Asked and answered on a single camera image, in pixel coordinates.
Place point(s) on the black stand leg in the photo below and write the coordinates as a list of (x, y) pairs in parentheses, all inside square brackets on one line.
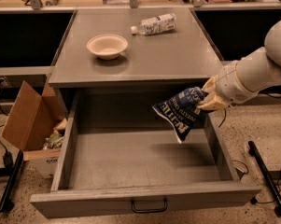
[(271, 177), (6, 205)]

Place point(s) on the grey cabinet counter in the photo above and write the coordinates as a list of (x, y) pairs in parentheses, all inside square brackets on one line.
[(183, 54)]

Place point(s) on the green packaged items in box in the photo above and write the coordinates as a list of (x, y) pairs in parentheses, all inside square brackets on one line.
[(55, 140)]

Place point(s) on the brown cardboard box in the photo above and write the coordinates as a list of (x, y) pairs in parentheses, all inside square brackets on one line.
[(31, 119)]

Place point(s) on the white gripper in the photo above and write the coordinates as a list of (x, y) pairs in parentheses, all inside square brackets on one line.
[(231, 84)]

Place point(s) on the black drawer handle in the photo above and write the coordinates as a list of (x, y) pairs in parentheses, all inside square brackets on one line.
[(149, 207)]

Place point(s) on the blue chip bag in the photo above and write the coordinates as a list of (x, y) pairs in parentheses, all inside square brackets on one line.
[(181, 111)]

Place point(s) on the black stand leg right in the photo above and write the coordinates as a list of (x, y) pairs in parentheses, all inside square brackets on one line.
[(271, 177)]

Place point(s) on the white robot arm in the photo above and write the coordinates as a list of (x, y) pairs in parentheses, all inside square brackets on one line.
[(242, 80)]

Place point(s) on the clear plastic water bottle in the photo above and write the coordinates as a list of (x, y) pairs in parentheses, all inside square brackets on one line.
[(155, 25)]

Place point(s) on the beige paper bowl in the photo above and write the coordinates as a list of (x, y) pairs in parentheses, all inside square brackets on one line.
[(107, 47)]

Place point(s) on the black stand leg left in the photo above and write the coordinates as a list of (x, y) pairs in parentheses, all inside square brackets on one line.
[(6, 205)]

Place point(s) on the open grey top drawer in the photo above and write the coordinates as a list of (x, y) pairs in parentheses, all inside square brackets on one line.
[(116, 149)]

